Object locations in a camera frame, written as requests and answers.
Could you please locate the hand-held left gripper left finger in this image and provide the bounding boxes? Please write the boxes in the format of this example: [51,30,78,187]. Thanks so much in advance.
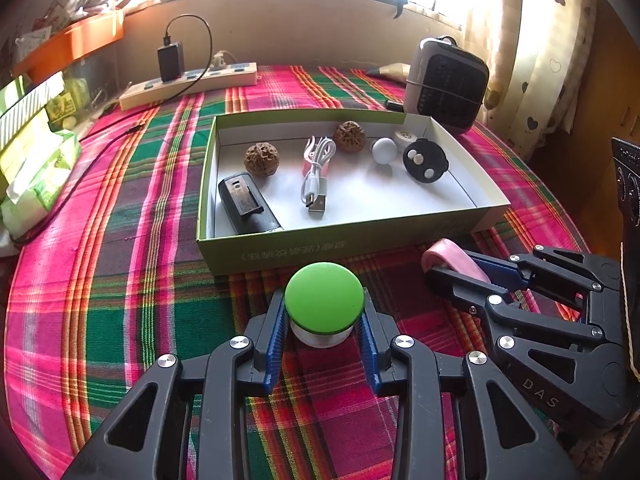
[62,287,291,480]

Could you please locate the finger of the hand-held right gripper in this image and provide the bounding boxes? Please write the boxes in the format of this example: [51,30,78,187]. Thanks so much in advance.
[467,245,623,307]
[424,265,610,387]

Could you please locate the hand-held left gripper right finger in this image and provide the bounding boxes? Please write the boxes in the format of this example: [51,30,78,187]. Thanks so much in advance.
[356,287,581,480]

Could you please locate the pink oval case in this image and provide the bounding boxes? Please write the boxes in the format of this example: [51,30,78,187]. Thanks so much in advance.
[421,239,493,283]

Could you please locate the green-topped white knob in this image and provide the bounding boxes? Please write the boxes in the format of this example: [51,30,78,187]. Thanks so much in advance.
[284,261,365,350]

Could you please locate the green cardboard box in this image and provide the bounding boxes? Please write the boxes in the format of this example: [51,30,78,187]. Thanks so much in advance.
[196,107,512,277]

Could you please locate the black disc with white dots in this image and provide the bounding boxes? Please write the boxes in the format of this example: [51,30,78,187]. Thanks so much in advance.
[402,138,449,184]

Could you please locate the dark grey rectangular device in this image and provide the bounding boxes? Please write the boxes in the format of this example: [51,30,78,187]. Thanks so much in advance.
[217,171,285,236]

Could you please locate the white ball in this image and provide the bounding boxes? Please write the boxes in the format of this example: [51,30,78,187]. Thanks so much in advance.
[371,137,398,165]

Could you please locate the white usb cable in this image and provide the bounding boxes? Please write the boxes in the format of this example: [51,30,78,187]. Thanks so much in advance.
[299,135,338,218]

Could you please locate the brown walnut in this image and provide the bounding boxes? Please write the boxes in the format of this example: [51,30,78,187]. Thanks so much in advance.
[244,142,278,177]
[334,120,368,152]

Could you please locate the plaid pink green blanket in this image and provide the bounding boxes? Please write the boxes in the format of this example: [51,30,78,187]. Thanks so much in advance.
[5,62,591,480]

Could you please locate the grey space heater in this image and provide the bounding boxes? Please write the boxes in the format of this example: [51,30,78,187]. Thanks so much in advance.
[402,35,490,135]

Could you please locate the cream heart-print curtain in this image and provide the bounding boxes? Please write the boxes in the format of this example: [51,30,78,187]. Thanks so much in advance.
[465,0,601,158]

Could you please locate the beige pencil-shaped case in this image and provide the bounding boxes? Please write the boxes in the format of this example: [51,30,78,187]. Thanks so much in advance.
[366,62,413,82]

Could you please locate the black window latch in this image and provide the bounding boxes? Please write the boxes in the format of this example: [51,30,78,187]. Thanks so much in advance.
[392,0,426,20]

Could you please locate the green tissue pack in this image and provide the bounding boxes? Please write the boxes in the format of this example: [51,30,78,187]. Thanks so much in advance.
[0,127,83,233]

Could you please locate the beige power strip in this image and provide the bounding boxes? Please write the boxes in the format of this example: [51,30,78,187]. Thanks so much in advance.
[118,62,258,111]

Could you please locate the black charger adapter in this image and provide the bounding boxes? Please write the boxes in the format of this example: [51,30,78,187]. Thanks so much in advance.
[156,45,186,82]

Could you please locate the yellow-green box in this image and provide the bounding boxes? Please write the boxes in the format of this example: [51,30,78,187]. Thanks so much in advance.
[0,110,58,181]

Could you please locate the yellow-green printed bag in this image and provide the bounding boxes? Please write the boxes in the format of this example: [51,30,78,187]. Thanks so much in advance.
[45,77,91,128]

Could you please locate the clear glass tank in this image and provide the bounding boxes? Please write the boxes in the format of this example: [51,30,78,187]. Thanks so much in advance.
[65,52,126,111]

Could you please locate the striped white box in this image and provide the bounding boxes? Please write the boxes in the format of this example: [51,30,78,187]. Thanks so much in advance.
[0,71,67,133]

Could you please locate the bright green flat box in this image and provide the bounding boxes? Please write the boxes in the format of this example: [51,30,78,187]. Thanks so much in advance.
[0,74,26,116]

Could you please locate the orange tray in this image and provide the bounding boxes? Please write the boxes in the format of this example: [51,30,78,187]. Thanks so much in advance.
[12,10,125,78]

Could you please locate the clutter of small packets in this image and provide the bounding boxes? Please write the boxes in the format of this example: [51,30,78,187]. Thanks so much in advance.
[15,0,126,46]

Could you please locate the black charging cable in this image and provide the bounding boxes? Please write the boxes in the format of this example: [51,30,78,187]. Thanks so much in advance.
[12,15,213,246]

